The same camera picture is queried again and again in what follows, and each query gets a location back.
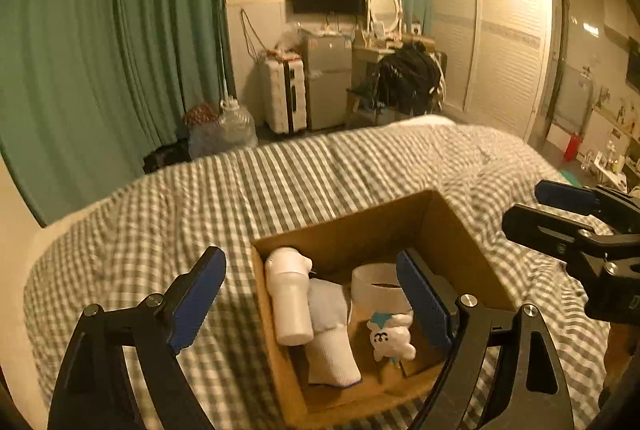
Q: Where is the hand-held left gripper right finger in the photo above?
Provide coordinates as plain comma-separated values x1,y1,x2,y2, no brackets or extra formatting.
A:
395,247,576,430

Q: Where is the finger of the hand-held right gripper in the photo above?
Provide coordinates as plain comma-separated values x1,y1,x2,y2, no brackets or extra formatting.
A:
535,179,604,216
501,204,609,262

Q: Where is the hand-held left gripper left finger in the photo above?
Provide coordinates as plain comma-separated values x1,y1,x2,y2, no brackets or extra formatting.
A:
47,246,227,430

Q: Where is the brown cardboard box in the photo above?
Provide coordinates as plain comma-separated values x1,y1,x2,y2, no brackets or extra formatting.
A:
250,189,518,428

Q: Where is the white plush toy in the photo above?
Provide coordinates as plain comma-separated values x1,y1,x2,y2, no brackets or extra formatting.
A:
366,310,417,367

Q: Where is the red fire extinguisher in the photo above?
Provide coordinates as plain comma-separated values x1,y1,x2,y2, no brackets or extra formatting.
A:
563,132,585,163

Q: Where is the white tape roll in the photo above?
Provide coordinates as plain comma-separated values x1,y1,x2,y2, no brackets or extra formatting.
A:
350,263,414,314

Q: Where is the white plastic bottle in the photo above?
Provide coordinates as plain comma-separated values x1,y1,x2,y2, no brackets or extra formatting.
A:
264,247,314,347

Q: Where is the white sock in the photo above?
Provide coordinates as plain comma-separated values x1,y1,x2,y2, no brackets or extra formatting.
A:
305,280,362,386

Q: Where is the black bag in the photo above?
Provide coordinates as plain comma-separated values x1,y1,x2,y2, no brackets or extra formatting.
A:
142,142,194,174

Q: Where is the white sliding wardrobe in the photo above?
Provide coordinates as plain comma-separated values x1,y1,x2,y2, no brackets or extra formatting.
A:
430,0,555,142

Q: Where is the grey checked blanket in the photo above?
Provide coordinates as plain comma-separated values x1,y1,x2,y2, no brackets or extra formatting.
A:
22,114,618,430

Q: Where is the plastic bag with red contents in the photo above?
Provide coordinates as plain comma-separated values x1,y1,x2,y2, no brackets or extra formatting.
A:
182,102,222,159

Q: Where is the clear water jug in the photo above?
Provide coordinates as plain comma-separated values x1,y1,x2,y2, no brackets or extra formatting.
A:
215,99,259,152

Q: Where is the pile of black clothes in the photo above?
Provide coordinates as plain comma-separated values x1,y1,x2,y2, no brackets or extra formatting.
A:
377,42,442,112

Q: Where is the wooden chair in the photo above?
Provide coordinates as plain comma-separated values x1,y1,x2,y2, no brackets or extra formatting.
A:
344,81,383,127

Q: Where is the white suitcase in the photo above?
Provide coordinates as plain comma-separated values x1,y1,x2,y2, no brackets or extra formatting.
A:
257,54,308,135

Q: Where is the grey mini fridge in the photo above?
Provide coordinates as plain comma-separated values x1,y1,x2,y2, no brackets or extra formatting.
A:
299,29,354,131

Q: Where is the white dressing table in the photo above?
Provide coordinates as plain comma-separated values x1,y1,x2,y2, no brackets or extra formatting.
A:
352,34,437,112

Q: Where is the white oval mirror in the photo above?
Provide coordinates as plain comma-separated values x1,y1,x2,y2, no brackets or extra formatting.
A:
368,0,404,36

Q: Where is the large green curtain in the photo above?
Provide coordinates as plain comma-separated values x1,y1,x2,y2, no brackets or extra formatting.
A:
0,0,237,227

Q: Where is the cluttered wall shelf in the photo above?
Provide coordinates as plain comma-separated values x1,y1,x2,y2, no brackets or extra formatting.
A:
589,99,640,192

